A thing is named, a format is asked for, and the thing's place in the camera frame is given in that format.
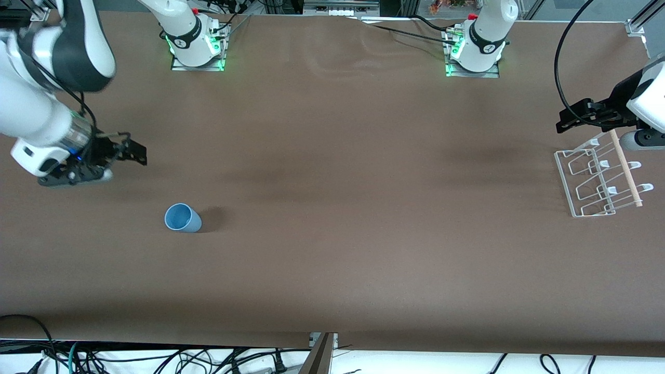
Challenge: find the blue plastic cup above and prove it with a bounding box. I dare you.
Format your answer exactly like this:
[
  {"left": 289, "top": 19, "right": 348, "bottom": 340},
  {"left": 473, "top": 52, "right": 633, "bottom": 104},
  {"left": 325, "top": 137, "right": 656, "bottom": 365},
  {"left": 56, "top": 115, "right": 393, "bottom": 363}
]
[{"left": 164, "top": 203, "right": 203, "bottom": 234}]

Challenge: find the brown table cover sheet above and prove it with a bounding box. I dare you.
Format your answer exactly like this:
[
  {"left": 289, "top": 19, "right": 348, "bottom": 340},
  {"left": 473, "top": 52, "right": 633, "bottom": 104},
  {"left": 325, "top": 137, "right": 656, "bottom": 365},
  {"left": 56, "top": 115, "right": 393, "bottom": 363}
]
[{"left": 0, "top": 10, "right": 665, "bottom": 359}]

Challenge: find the grey power strip box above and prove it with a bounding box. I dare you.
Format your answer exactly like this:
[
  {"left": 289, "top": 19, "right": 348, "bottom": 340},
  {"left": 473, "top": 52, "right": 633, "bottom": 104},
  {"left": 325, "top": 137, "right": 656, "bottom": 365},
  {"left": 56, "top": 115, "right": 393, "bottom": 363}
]
[{"left": 304, "top": 0, "right": 380, "bottom": 17}]

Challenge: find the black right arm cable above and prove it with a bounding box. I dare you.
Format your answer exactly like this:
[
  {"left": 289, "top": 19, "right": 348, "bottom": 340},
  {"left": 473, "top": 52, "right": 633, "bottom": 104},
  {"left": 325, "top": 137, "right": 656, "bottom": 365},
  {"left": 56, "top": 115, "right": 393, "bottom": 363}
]
[{"left": 18, "top": 47, "right": 99, "bottom": 130}]

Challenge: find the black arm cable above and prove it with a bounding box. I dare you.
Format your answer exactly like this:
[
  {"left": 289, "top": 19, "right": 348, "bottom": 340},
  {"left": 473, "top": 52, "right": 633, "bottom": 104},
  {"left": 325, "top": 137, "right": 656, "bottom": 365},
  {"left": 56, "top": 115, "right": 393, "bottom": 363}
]
[
  {"left": 18, "top": 47, "right": 99, "bottom": 130},
  {"left": 554, "top": 0, "right": 598, "bottom": 112}
]

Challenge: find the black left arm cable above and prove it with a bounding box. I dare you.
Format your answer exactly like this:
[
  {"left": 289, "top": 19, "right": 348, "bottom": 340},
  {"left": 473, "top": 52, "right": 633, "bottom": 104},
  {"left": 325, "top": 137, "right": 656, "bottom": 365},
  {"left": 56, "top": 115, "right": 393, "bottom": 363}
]
[{"left": 554, "top": 0, "right": 598, "bottom": 112}]

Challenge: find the white wire rack, wooden rod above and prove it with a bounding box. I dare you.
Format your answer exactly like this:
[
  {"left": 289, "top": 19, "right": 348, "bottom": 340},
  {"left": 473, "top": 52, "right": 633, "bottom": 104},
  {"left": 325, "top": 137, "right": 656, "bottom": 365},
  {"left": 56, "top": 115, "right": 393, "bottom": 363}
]
[{"left": 554, "top": 130, "right": 654, "bottom": 218}]

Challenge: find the aluminium frame profile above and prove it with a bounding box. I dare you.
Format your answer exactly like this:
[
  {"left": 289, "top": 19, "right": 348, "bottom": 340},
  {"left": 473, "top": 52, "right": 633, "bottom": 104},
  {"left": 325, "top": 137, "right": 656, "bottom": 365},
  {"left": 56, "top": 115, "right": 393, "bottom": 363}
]
[{"left": 626, "top": 0, "right": 665, "bottom": 59}]

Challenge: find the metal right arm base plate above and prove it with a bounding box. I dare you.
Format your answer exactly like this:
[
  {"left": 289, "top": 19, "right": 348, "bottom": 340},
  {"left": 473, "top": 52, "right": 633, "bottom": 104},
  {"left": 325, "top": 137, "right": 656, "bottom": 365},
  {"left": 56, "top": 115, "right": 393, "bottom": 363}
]
[{"left": 171, "top": 55, "right": 225, "bottom": 72}]

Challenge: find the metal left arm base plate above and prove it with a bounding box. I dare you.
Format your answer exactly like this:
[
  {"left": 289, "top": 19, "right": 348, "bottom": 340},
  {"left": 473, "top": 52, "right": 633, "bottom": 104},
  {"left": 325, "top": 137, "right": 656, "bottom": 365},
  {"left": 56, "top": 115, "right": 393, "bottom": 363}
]
[{"left": 445, "top": 61, "right": 501, "bottom": 79}]

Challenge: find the black cable on table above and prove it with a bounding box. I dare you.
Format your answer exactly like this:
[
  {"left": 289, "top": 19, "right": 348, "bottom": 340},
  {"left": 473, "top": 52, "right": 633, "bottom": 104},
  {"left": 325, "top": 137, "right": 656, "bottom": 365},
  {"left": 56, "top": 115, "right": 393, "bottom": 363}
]
[
  {"left": 413, "top": 15, "right": 460, "bottom": 34},
  {"left": 358, "top": 17, "right": 458, "bottom": 46}
]

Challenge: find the black looped floor cable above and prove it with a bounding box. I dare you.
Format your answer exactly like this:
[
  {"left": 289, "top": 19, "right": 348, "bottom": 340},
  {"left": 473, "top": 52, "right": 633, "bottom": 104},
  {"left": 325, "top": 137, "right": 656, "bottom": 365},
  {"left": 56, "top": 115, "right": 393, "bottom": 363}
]
[{"left": 0, "top": 314, "right": 59, "bottom": 374}]

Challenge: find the teal floor cable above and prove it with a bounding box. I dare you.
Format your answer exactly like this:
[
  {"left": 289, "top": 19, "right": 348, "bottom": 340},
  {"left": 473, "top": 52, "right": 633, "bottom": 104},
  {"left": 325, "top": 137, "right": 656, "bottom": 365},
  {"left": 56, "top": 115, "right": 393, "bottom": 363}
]
[{"left": 66, "top": 341, "right": 82, "bottom": 374}]

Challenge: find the black plug with cable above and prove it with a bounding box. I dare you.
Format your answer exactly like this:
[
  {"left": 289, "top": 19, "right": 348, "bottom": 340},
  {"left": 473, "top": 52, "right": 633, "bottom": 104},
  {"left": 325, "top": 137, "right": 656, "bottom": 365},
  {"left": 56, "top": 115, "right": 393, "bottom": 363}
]
[{"left": 260, "top": 349, "right": 289, "bottom": 373}]

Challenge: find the grey table leg post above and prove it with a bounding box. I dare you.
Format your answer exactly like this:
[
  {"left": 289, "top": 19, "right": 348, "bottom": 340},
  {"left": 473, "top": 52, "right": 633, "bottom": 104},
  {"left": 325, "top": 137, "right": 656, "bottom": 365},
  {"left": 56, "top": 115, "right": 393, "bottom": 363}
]
[{"left": 298, "top": 332, "right": 339, "bottom": 374}]

